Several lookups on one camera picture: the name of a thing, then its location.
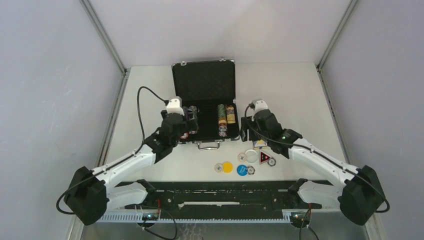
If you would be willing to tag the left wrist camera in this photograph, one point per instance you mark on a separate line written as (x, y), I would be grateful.
(174, 106)

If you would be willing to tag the circuit board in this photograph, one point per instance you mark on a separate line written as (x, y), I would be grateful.
(299, 216)
(150, 217)

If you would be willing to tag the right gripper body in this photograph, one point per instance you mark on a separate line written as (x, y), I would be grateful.
(246, 122)

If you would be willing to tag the left circuit board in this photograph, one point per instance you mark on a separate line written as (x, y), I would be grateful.
(150, 217)

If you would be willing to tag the white dealer button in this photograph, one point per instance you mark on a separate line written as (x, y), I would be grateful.
(251, 155)

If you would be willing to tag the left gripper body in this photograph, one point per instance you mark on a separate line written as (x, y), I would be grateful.
(184, 126)

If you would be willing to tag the shrink-wrapped blue chip stack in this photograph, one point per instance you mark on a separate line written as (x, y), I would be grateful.
(186, 119)

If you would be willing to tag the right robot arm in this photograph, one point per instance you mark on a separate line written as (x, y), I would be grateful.
(356, 192)

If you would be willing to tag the aluminium frame post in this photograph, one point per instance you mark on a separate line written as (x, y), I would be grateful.
(374, 228)
(94, 18)

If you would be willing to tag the left aluminium frame post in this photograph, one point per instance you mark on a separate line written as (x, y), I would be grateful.
(94, 18)

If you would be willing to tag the grey cable duct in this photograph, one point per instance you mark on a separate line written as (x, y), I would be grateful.
(136, 217)

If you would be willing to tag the right aluminium frame post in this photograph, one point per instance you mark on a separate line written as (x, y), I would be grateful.
(374, 228)

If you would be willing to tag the black aluminium poker case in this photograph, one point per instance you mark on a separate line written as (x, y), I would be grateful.
(207, 84)

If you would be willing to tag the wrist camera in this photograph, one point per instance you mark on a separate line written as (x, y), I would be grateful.
(259, 105)
(174, 106)

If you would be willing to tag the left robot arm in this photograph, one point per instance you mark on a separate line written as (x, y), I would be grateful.
(92, 192)

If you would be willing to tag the red triangular card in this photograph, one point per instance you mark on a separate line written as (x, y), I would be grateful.
(264, 157)

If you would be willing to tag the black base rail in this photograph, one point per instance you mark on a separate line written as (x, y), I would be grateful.
(220, 199)

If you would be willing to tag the yellow round button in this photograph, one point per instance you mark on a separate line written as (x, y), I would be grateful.
(227, 167)

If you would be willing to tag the right circuit board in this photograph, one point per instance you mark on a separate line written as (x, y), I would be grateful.
(299, 216)

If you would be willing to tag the red five poker chip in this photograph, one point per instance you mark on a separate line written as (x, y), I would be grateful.
(184, 136)

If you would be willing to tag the yellow chip stack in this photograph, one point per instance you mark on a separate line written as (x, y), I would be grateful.
(230, 114)

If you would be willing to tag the playing card deck box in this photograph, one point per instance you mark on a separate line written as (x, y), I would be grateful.
(259, 144)

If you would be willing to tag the blue round button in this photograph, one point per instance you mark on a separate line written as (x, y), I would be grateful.
(242, 170)

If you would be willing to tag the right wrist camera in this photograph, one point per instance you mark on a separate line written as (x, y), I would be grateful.
(259, 105)

